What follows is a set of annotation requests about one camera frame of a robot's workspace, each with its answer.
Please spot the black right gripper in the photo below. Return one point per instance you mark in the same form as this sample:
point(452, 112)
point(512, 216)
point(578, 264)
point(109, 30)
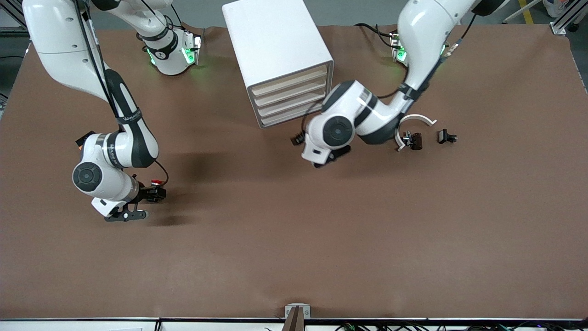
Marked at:
point(148, 193)

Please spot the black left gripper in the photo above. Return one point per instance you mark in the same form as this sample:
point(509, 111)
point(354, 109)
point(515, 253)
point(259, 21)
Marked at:
point(297, 138)

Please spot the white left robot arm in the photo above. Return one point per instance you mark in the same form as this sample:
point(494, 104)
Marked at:
point(422, 27)

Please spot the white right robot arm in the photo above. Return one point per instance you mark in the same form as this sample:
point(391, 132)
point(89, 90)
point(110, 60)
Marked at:
point(59, 46)

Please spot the brown small electrical component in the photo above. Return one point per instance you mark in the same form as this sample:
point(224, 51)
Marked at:
point(415, 140)

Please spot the black small clip component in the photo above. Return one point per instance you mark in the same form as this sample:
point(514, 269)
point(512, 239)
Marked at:
point(444, 136)

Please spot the orange and black switch box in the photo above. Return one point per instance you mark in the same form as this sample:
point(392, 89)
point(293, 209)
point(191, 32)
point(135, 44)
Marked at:
point(85, 137)

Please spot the white curved plastic bracket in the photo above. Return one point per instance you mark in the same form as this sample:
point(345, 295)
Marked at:
point(415, 117)

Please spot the grey metal table bracket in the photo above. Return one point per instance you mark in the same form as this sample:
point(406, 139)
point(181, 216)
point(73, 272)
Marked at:
point(297, 310)

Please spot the aluminium frame profile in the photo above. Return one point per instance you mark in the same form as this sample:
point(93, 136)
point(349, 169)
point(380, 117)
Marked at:
point(9, 11)
point(567, 18)

